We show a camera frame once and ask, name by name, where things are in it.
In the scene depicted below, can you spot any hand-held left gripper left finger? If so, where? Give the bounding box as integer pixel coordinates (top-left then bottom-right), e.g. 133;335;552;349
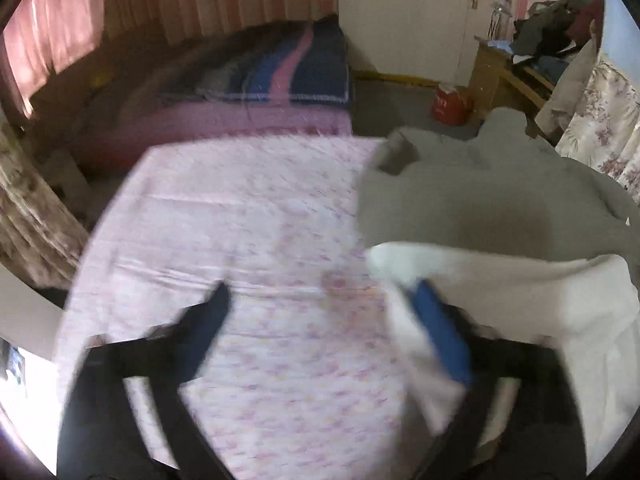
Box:
86;282;233;480

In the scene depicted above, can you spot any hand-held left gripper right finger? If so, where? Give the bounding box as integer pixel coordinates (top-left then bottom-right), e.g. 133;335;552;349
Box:
409;280;567;480

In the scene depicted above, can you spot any grey garment with white lining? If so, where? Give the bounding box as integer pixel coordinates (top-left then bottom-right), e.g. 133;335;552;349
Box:
354;108;640;480

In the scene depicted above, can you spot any pile of dark clothes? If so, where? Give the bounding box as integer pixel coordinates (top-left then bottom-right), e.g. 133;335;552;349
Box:
512;0;607;60

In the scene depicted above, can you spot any pink floral bedsheet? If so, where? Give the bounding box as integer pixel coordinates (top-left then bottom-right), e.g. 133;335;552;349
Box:
52;134;426;480

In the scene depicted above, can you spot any red bag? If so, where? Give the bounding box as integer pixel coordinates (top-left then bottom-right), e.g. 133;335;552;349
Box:
432;84;474;126

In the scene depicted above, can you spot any wooden chair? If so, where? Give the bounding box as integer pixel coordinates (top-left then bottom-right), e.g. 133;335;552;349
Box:
469;39;557;133

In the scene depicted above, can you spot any folded blue striped quilt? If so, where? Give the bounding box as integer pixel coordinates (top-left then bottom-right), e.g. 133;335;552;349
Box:
159;15;356;107

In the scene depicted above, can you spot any white floral curtain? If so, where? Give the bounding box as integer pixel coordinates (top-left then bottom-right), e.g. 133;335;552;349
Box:
554;60;640;192

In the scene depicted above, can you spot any white wardrobe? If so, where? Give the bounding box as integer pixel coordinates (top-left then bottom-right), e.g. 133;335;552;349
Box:
337;0;532;86

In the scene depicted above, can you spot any pink window curtain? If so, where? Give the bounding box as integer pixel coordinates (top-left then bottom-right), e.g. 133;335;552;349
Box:
0;0;107;113

